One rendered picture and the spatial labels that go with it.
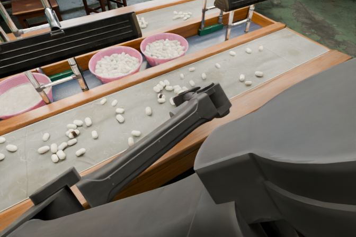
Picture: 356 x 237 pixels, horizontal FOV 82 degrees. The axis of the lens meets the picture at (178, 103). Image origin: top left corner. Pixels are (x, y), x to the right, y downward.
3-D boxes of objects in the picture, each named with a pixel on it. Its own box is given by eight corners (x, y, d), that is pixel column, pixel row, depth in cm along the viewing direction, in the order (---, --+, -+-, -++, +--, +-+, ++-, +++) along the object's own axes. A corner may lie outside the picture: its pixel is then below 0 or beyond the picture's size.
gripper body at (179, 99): (170, 97, 65) (179, 98, 58) (197, 86, 68) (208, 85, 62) (178, 116, 66) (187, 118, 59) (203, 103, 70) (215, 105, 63)
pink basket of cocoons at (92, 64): (154, 72, 112) (153, 57, 105) (117, 100, 98) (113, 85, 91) (121, 55, 123) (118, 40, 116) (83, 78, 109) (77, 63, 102)
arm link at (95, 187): (69, 262, 29) (25, 200, 28) (69, 245, 34) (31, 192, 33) (240, 109, 50) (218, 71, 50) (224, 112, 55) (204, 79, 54)
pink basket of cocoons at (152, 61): (196, 63, 117) (197, 49, 110) (155, 79, 108) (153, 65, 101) (172, 42, 133) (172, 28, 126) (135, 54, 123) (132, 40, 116)
